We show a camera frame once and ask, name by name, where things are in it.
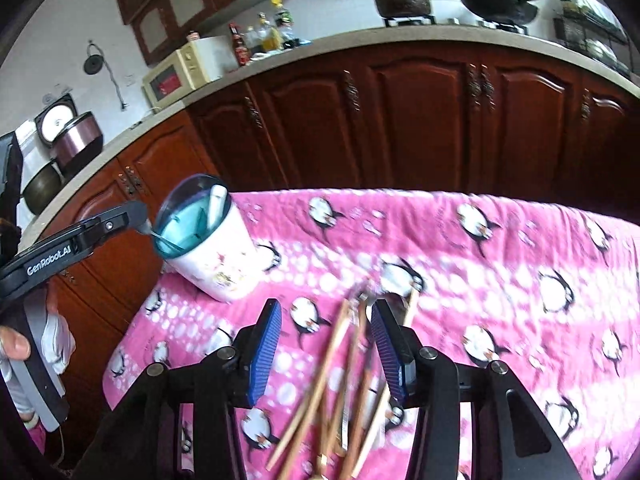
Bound cream microwave oven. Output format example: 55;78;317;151
142;36;239;110

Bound black wall hook cable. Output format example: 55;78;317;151
82;39;129;112

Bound white utensil holder cup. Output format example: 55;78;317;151
153;174;260;302

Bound white spoon in cup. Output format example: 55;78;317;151
206;184;228;230

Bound maroon rice cooker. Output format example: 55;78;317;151
35;93;103;180

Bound dark metal bowl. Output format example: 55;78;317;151
22;160;63;216

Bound dark soy sauce bottle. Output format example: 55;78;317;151
271;0;299;50

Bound gas stove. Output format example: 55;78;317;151
383;15;528;36

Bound pink penguin blanket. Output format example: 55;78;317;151
103;190;639;479

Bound lower wooden kitchen cabinets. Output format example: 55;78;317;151
29;39;640;441

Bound red sauce bottle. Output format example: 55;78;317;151
229;23;250;66

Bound black wok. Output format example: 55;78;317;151
460;0;538;26

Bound dish rack with dishes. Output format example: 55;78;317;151
553;0;634;79

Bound left hand white glove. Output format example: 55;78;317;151
1;287;76;431

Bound metal spoon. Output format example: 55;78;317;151
136;220;183;254

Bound yellow cap oil bottle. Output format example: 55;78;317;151
257;12;282;52

